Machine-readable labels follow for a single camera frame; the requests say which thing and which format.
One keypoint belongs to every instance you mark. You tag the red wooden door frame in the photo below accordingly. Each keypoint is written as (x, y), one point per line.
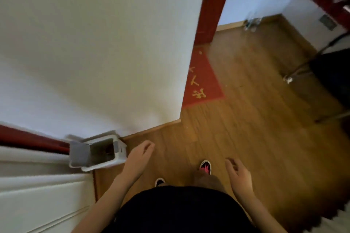
(213, 3)

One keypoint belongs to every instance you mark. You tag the person's left forearm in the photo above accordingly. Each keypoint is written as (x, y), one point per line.
(101, 208)

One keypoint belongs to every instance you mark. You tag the red doormat yellow print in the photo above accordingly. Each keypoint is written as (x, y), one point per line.
(202, 82)

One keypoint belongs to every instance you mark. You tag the white wardrobe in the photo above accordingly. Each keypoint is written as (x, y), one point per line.
(41, 200)

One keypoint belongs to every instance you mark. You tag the person's right pink-laced shoe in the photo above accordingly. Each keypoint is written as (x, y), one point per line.
(205, 167)

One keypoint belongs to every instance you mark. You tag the clear green label bottle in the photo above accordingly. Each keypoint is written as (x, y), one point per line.
(247, 24)
(256, 21)

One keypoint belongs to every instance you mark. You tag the white lidded trash bin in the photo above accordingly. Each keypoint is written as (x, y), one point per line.
(79, 155)

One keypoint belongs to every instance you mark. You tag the black leather office chair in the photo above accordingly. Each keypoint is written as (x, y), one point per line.
(333, 74)

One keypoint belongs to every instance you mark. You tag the person's right hand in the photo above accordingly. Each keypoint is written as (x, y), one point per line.
(242, 183)

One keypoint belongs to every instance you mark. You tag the black shirt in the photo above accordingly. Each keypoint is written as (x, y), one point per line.
(177, 213)

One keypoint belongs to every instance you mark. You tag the grey wall socket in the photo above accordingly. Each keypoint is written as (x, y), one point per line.
(327, 21)

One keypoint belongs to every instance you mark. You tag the brown trousers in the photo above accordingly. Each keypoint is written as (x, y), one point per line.
(207, 182)

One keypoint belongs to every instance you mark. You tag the person's left hand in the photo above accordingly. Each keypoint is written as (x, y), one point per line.
(136, 161)

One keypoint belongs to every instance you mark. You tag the person's right forearm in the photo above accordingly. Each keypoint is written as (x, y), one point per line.
(262, 219)

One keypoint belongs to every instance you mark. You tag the red trim strip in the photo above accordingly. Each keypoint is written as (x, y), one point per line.
(27, 138)

